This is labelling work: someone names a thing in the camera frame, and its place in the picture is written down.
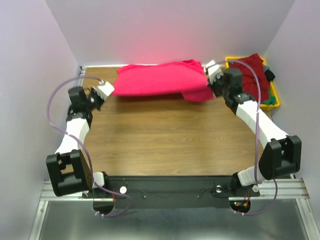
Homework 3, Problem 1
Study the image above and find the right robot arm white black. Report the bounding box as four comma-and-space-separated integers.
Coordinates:
207, 66, 302, 195

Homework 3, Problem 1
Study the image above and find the aluminium frame rail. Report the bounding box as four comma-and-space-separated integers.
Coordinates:
40, 178, 310, 201

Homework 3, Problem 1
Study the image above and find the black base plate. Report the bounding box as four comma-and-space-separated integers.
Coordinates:
82, 175, 260, 209

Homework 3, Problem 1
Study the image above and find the dark red t shirt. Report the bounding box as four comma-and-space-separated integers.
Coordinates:
230, 53, 270, 102

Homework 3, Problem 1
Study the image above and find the green t shirt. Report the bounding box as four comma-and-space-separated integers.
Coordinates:
261, 88, 277, 106

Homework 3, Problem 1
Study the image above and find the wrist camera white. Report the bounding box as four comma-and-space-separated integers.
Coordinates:
204, 60, 223, 84
93, 81, 115, 101

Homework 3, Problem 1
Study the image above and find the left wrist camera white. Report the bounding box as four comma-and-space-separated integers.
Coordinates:
93, 81, 115, 101

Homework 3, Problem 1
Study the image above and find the yellow plastic bin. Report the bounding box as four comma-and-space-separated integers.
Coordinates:
225, 53, 280, 111

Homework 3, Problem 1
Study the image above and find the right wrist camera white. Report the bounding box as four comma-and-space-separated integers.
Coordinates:
204, 60, 223, 84

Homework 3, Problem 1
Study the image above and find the pink t shirt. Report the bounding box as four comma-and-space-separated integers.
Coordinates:
113, 59, 214, 103

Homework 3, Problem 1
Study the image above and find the black garment in bin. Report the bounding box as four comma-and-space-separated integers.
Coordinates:
263, 65, 276, 82

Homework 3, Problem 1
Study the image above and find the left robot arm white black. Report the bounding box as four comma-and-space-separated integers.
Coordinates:
46, 82, 115, 197

